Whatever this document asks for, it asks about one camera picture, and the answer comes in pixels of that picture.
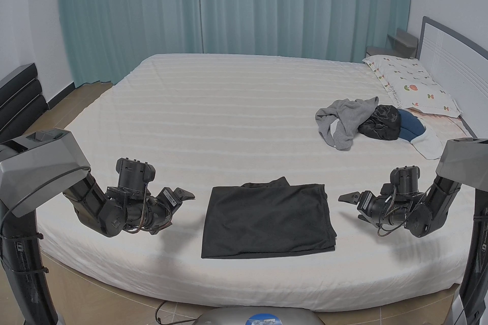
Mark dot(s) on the bed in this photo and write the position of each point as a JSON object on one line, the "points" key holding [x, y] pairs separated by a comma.
{"points": [[228, 106]]}

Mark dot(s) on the shiny black garment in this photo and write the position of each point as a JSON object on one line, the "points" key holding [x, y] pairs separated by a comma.
{"points": [[381, 123]]}

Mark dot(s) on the dark blue garment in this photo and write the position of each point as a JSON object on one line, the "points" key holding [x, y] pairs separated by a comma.
{"points": [[411, 127]]}

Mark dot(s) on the white printed pillow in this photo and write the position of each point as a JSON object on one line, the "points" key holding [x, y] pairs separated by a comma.
{"points": [[413, 83]]}

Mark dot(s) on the grey garment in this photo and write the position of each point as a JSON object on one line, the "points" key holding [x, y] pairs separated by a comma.
{"points": [[345, 117]]}

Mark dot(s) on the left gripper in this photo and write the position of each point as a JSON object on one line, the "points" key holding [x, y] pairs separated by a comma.
{"points": [[169, 198]]}

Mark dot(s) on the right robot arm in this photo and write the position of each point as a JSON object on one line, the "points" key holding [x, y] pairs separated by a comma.
{"points": [[434, 209]]}

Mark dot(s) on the black chest of drawers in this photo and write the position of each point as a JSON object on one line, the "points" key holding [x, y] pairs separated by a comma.
{"points": [[19, 98]]}

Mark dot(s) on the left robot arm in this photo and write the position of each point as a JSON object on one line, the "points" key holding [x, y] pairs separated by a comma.
{"points": [[95, 205]]}

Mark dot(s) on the black T-shirt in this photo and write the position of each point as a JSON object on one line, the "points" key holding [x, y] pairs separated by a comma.
{"points": [[267, 220]]}

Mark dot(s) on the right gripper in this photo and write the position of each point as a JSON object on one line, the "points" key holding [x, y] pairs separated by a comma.
{"points": [[368, 205]]}

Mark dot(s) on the grey bedside table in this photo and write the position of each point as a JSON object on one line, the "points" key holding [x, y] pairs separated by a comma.
{"points": [[400, 41]]}

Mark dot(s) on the white garment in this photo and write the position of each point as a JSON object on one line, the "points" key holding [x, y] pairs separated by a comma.
{"points": [[429, 144]]}

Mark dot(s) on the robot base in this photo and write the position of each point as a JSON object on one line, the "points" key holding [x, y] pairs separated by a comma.
{"points": [[259, 316]]}

